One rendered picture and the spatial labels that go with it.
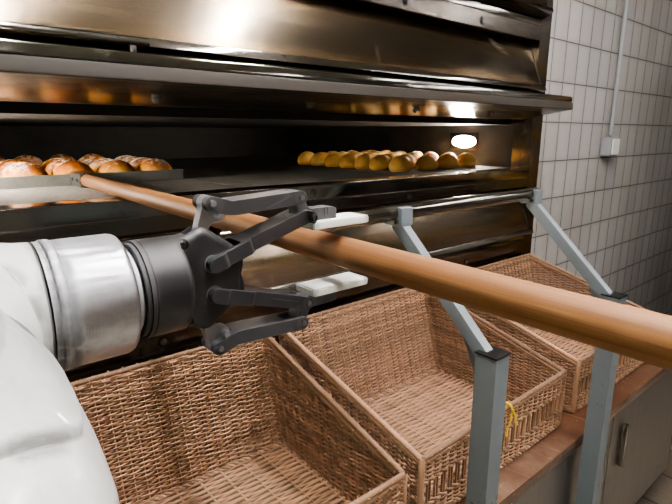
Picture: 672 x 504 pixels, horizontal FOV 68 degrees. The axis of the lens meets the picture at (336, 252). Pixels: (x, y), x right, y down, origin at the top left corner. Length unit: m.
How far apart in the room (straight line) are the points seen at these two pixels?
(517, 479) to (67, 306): 1.05
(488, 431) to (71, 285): 0.73
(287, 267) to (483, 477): 0.63
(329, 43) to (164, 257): 0.99
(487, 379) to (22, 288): 0.71
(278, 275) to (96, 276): 0.90
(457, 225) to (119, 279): 1.45
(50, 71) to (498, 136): 1.65
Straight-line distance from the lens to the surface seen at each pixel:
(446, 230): 1.67
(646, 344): 0.33
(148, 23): 1.08
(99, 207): 1.04
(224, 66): 0.98
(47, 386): 0.22
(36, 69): 0.87
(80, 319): 0.35
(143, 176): 1.46
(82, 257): 0.36
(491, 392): 0.89
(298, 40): 1.25
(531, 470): 1.28
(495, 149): 2.13
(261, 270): 1.20
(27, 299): 0.34
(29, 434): 0.20
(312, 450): 1.17
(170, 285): 0.38
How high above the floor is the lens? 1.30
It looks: 13 degrees down
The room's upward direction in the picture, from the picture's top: straight up
